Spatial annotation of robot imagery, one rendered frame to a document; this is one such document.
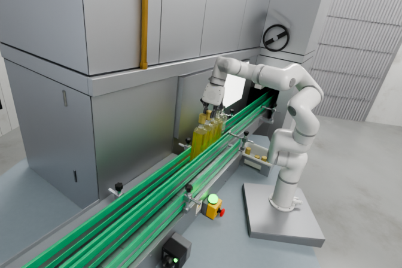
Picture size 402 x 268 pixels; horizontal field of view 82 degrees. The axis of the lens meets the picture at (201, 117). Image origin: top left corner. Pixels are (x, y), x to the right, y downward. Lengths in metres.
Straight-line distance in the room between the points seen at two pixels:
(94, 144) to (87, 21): 0.41
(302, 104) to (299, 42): 1.21
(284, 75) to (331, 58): 4.00
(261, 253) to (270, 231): 0.10
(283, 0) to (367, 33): 3.14
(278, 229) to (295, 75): 0.67
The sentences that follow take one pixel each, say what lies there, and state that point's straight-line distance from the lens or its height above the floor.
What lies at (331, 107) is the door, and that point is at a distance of 5.25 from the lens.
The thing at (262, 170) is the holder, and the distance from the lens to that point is 1.51.
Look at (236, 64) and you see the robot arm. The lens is 1.07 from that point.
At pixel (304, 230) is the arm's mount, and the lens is 1.23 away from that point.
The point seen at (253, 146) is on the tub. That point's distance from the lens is 1.64.
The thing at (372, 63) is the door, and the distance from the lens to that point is 5.28.
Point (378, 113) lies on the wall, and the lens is 5.81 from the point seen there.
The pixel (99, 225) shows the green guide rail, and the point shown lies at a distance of 0.95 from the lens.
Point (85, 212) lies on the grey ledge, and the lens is 1.04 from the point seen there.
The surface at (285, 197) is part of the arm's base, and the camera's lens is 1.23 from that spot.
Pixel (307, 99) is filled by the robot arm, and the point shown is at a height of 1.38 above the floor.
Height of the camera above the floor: 1.62
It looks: 25 degrees down
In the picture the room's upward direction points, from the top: 8 degrees clockwise
